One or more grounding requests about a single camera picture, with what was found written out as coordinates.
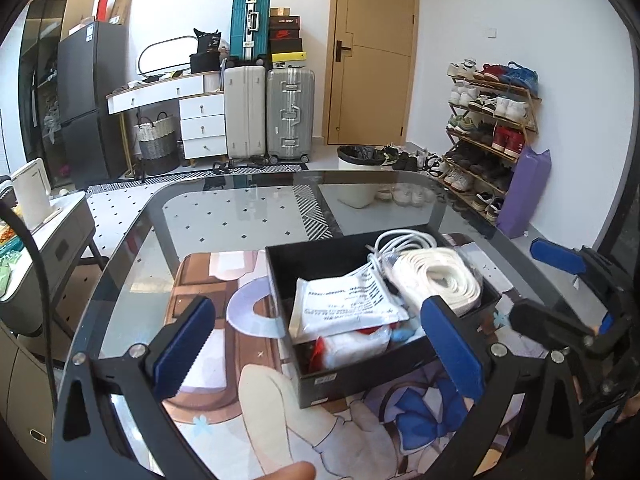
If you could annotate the black white patterned rug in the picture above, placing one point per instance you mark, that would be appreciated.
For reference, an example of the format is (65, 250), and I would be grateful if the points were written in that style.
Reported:
(225, 195)

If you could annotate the teal suitcase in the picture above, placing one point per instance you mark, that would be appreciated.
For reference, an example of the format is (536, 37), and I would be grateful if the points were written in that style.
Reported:
(249, 25)

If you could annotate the yellow black shoe box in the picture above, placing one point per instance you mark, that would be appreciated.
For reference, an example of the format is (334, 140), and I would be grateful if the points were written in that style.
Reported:
(287, 61)

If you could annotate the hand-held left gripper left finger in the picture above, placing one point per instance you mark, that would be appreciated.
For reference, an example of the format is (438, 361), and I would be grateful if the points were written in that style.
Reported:
(182, 347)

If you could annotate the printed desk mat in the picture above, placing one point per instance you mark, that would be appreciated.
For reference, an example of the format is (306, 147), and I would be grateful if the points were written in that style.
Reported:
(260, 410)

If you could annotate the black glass cabinet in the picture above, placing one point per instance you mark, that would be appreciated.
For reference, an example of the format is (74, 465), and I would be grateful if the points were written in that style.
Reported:
(37, 85)

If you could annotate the shoe rack with shoes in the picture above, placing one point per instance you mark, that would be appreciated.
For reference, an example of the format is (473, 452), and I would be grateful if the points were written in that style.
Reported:
(492, 110)

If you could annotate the white trash bin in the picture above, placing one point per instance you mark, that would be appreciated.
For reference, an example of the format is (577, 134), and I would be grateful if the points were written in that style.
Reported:
(357, 185)

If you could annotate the person's left hand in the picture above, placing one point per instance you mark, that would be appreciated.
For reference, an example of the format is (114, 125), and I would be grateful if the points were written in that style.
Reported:
(292, 472)

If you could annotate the red white packet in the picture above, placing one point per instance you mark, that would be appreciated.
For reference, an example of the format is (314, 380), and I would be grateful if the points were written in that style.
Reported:
(345, 350)

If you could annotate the grey cabinet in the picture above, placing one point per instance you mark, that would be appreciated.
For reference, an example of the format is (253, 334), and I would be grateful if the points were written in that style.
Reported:
(27, 410)

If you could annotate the white suitcase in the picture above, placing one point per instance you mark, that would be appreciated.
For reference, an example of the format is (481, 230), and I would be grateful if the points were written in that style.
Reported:
(245, 110)

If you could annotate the small tan box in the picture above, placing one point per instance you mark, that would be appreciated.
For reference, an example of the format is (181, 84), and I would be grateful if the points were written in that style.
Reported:
(280, 11)

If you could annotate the white vanity desk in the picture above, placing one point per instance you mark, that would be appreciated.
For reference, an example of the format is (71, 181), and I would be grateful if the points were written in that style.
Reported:
(200, 110)

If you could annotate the woven laundry basket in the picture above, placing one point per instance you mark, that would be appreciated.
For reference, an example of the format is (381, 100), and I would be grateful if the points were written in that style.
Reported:
(156, 140)

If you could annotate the oval mirror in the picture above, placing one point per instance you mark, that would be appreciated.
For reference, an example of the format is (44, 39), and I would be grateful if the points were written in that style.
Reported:
(167, 55)

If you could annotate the pile of sneakers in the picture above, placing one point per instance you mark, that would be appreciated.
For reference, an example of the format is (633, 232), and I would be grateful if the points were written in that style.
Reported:
(410, 180)

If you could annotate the black bag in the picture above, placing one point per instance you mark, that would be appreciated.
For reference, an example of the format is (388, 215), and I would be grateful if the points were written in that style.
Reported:
(205, 52)

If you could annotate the person's right hand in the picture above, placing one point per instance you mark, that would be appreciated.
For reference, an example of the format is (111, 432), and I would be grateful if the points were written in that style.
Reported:
(628, 412)

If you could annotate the grey side table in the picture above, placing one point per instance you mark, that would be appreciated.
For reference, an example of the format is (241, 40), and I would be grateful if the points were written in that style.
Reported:
(65, 240)

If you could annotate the dark grey fridge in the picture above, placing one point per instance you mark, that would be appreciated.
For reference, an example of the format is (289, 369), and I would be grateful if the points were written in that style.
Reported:
(90, 100)

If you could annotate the black shoe box red logo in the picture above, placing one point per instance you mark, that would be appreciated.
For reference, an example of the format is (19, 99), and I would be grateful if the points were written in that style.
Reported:
(285, 34)

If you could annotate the brown cardboard box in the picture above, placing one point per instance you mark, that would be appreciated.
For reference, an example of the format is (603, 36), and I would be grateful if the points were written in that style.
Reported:
(121, 7)

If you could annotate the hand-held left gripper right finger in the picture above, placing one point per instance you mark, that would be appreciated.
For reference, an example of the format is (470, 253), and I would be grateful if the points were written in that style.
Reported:
(452, 347)

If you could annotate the colourful snack packets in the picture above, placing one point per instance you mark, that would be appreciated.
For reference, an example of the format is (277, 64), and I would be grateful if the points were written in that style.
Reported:
(10, 265)

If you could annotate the red flat box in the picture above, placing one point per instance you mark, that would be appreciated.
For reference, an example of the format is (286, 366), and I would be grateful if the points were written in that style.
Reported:
(104, 7)

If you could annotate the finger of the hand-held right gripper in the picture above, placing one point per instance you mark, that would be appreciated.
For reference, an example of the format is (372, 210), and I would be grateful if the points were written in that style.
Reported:
(555, 256)
(545, 321)

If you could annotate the purple bag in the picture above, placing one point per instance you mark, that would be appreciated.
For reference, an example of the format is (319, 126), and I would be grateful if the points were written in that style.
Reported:
(525, 195)

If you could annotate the white printed packet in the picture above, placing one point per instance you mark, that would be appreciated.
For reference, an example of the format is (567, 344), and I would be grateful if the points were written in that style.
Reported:
(345, 305)

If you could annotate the wooden shoe rack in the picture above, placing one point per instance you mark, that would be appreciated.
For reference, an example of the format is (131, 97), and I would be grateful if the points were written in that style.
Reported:
(530, 120)

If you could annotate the silver suitcase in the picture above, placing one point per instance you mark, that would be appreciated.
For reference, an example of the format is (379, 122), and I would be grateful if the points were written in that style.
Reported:
(290, 112)

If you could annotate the white box appliance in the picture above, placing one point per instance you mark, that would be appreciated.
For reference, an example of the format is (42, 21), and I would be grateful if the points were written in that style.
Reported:
(32, 195)

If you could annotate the wooden door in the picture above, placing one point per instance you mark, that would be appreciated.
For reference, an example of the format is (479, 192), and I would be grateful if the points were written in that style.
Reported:
(372, 60)

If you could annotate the white ribbed container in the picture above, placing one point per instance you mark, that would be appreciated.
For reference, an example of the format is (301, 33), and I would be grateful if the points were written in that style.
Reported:
(213, 81)

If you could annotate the plain black shoe box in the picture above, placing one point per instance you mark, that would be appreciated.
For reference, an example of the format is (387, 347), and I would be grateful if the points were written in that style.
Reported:
(286, 46)

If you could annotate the black storage box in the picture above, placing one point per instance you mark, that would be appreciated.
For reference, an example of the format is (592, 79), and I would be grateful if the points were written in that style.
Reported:
(350, 375)

